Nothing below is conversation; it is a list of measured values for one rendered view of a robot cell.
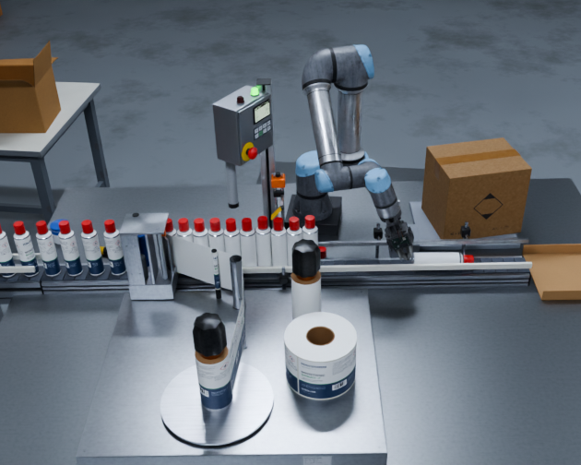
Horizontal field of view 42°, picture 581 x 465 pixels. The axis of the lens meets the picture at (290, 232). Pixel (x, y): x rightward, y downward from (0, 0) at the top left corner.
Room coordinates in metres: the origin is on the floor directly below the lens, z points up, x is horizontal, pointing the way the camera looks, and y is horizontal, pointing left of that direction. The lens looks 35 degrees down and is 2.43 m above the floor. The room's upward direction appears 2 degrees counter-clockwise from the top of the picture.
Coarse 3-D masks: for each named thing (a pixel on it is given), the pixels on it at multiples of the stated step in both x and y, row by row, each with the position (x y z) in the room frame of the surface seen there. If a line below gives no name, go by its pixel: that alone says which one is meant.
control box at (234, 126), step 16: (256, 96) 2.12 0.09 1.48; (224, 112) 2.05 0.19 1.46; (240, 112) 2.03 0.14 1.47; (224, 128) 2.06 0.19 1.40; (240, 128) 2.03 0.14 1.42; (224, 144) 2.06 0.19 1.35; (240, 144) 2.03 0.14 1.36; (256, 144) 2.09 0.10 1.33; (272, 144) 2.15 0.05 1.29; (224, 160) 2.06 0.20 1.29; (240, 160) 2.03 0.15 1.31
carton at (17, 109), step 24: (48, 48) 3.55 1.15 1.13; (0, 72) 3.61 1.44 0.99; (24, 72) 3.60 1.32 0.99; (48, 72) 3.52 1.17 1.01; (0, 96) 3.34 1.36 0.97; (24, 96) 3.33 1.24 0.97; (48, 96) 3.45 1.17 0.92; (0, 120) 3.34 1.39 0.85; (24, 120) 3.33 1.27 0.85; (48, 120) 3.39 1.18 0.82
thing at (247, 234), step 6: (246, 222) 2.02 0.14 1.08; (246, 228) 2.02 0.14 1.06; (252, 228) 2.03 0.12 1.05; (240, 234) 2.02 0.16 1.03; (246, 234) 2.01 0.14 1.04; (252, 234) 2.01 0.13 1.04; (246, 240) 2.01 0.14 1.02; (252, 240) 2.01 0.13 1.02; (246, 246) 2.01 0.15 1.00; (252, 246) 2.01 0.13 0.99; (246, 252) 2.01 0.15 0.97; (252, 252) 2.01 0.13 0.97; (246, 258) 2.01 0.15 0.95; (252, 258) 2.01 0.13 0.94; (246, 264) 2.01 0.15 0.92; (252, 264) 2.01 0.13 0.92
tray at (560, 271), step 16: (528, 256) 2.12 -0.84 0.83; (544, 256) 2.11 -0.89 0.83; (560, 256) 2.11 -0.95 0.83; (576, 256) 2.11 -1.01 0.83; (544, 272) 2.02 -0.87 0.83; (560, 272) 2.02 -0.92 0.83; (576, 272) 2.02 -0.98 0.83; (544, 288) 1.94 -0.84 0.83; (560, 288) 1.94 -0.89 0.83; (576, 288) 1.93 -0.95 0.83
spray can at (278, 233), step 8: (280, 224) 2.02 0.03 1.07; (272, 232) 2.02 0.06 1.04; (280, 232) 2.01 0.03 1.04; (272, 240) 2.01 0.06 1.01; (280, 240) 2.00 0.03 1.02; (272, 248) 2.02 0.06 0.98; (280, 248) 2.00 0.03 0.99; (272, 256) 2.02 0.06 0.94; (280, 256) 2.00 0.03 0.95; (272, 264) 2.03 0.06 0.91; (280, 264) 2.00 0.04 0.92
